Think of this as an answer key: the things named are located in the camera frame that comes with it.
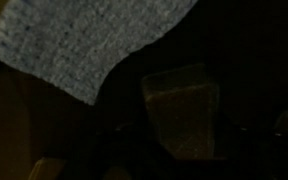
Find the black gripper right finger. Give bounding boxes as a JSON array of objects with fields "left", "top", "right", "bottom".
[{"left": 217, "top": 113, "right": 288, "bottom": 180}]

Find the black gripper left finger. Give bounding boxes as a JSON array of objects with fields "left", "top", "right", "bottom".
[{"left": 60, "top": 125, "right": 174, "bottom": 180}]

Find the blue cloth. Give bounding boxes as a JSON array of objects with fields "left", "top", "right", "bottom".
[{"left": 0, "top": 0, "right": 198, "bottom": 105}]

